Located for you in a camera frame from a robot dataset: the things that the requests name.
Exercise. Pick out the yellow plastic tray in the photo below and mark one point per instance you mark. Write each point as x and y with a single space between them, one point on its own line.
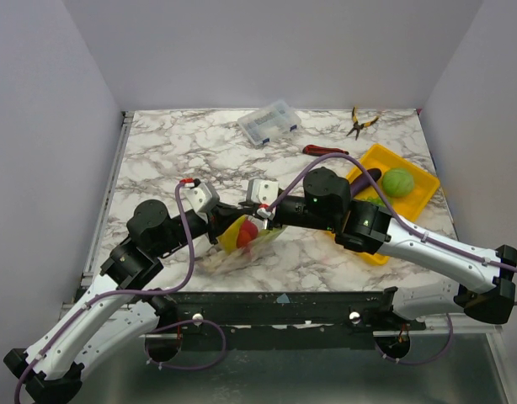
426 184

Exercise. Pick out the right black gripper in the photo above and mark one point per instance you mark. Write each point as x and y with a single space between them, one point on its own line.
271 212

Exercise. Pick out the purple toy eggplant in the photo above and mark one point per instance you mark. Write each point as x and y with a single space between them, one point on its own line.
361 183

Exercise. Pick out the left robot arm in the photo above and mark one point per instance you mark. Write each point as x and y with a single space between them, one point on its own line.
117 306

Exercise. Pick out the red toy apple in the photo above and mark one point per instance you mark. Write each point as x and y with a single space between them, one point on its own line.
247 232

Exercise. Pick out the clear zip top bag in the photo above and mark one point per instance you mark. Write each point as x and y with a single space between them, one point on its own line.
213 260

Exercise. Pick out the red black utility knife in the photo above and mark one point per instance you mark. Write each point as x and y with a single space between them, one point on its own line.
318 151

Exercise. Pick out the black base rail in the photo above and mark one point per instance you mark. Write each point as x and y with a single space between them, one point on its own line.
276 321

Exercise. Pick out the clear plastic organizer box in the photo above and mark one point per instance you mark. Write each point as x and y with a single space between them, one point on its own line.
262 126

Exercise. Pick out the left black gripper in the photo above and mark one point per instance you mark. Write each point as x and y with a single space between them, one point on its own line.
217 220

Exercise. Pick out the toy celery stalk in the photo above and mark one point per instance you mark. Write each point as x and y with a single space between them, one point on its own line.
266 236

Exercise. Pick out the yellow black pliers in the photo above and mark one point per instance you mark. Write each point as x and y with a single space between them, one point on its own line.
358 126

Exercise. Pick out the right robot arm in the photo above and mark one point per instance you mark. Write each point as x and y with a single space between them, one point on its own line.
473 283

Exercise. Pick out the yellow toy banana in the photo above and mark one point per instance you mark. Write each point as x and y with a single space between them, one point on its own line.
228 239

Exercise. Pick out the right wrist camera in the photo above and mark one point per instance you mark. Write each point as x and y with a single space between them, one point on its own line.
262 191

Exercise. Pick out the green toy grapes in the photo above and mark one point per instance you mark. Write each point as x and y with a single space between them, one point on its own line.
377 200

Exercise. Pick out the green toy cabbage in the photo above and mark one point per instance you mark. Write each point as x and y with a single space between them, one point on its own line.
398 182

